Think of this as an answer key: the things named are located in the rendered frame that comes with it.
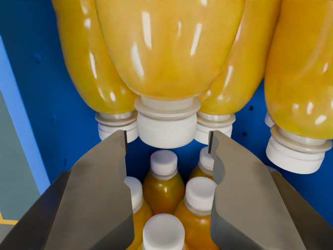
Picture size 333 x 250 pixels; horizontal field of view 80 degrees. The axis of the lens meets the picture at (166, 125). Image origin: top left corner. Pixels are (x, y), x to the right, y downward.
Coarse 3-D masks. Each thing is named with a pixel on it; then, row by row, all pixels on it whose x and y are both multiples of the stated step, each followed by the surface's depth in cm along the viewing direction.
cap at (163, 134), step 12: (144, 120) 12; (156, 120) 11; (180, 120) 11; (192, 120) 12; (144, 132) 12; (156, 132) 12; (168, 132) 11; (180, 132) 12; (192, 132) 12; (156, 144) 12; (168, 144) 12; (180, 144) 12
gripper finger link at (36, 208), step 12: (60, 180) 8; (48, 192) 8; (60, 192) 8; (36, 204) 7; (48, 204) 7; (24, 216) 7; (36, 216) 7; (48, 216) 7; (12, 228) 6; (24, 228) 6; (36, 228) 6; (48, 228) 6; (12, 240) 6; (24, 240) 6; (36, 240) 6
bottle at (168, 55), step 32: (96, 0) 9; (128, 0) 7; (160, 0) 7; (192, 0) 7; (224, 0) 8; (128, 32) 8; (160, 32) 8; (192, 32) 8; (224, 32) 8; (128, 64) 9; (160, 64) 8; (192, 64) 9; (160, 96) 10; (192, 96) 10
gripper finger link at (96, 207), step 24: (120, 144) 11; (72, 168) 9; (96, 168) 9; (120, 168) 10; (72, 192) 8; (96, 192) 8; (120, 192) 8; (72, 216) 7; (96, 216) 7; (120, 216) 7; (48, 240) 6; (72, 240) 6; (96, 240) 6; (120, 240) 7
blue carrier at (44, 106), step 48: (0, 0) 10; (48, 0) 14; (0, 48) 9; (48, 48) 14; (48, 96) 14; (48, 144) 14; (96, 144) 23; (144, 144) 31; (192, 144) 34; (240, 144) 31
